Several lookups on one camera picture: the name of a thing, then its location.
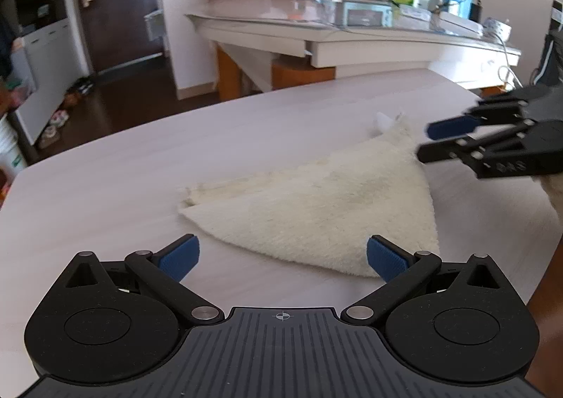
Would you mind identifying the white charging cables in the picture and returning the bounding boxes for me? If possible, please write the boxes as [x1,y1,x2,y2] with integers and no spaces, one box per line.
[497,40,526,93]

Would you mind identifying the tall black appliance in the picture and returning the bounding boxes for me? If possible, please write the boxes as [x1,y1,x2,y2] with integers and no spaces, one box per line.
[534,0,563,86]

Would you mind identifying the row of shoes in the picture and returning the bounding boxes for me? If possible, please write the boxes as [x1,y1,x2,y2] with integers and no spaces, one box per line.
[37,75,95,148]

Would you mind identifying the white hallway cabinet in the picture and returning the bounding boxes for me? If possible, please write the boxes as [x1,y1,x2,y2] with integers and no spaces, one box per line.
[0,0,91,148]

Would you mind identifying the white plastic bucket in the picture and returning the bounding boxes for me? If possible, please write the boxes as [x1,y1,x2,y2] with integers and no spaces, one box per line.
[0,114,29,181]

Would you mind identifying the dark hanging jacket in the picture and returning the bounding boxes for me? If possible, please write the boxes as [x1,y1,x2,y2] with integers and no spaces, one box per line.
[0,0,18,78]

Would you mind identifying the white glass-topped dining table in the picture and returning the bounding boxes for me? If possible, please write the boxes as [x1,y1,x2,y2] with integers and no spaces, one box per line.
[185,0,524,102]

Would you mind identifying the black power cable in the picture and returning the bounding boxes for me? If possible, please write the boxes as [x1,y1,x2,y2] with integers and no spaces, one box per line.
[433,0,481,14]

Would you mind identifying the white power strip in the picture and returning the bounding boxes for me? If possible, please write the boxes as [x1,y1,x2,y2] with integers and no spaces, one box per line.
[440,11,485,36]

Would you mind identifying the cream towel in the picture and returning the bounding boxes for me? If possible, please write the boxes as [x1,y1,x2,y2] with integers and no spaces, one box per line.
[178,112,441,279]

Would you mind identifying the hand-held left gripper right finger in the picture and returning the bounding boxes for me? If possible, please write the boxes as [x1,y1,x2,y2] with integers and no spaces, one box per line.
[341,235,503,326]

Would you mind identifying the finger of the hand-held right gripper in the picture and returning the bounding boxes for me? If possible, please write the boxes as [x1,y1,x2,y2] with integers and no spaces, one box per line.
[426,88,550,139]
[417,120,535,169]

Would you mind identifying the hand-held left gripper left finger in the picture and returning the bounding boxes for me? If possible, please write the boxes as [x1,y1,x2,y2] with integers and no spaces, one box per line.
[65,234,225,326]

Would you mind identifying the clear plastic box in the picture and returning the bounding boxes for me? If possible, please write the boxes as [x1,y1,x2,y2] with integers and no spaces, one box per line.
[398,7,434,21]

